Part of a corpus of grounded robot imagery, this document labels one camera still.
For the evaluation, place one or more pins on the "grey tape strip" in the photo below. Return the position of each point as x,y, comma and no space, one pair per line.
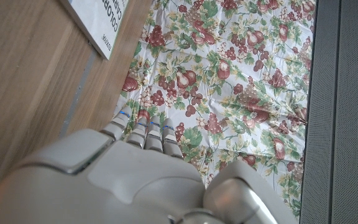
79,90

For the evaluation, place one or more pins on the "floral fruit print backdrop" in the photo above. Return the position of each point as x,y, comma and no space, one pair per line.
228,77

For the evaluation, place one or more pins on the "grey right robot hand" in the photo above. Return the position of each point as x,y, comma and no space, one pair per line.
120,186

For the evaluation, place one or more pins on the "colour cardstock book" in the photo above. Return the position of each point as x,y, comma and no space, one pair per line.
101,21

